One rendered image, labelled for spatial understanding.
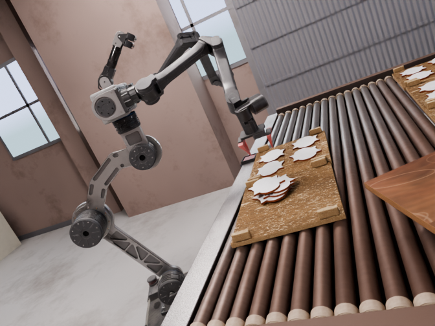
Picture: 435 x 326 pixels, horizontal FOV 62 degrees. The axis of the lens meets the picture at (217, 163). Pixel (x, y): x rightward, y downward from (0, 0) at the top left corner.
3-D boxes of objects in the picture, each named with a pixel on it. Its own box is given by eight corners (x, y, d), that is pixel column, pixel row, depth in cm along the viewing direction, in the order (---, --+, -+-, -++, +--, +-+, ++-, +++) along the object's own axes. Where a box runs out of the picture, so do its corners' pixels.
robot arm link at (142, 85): (211, 46, 181) (205, 28, 173) (229, 55, 173) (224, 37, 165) (141, 101, 170) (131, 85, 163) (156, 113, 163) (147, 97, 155)
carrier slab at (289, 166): (248, 189, 151) (246, 186, 150) (257, 155, 188) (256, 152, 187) (332, 164, 139) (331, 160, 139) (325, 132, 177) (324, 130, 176)
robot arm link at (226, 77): (214, 56, 176) (208, 37, 167) (226, 52, 175) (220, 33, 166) (232, 119, 149) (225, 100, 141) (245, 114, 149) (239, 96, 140)
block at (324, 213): (320, 220, 104) (316, 212, 103) (319, 217, 105) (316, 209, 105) (340, 215, 102) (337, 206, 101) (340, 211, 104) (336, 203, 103)
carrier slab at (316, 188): (232, 248, 112) (230, 244, 112) (246, 191, 150) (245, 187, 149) (346, 218, 102) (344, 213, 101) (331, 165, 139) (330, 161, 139)
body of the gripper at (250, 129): (265, 134, 142) (257, 118, 139) (241, 142, 145) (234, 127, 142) (265, 126, 147) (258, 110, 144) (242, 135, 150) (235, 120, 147)
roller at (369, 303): (365, 341, 70) (358, 321, 68) (336, 100, 242) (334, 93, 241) (393, 338, 68) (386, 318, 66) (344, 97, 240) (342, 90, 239)
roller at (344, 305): (339, 343, 72) (331, 324, 70) (329, 103, 244) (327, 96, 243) (365, 341, 70) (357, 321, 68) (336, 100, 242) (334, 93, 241)
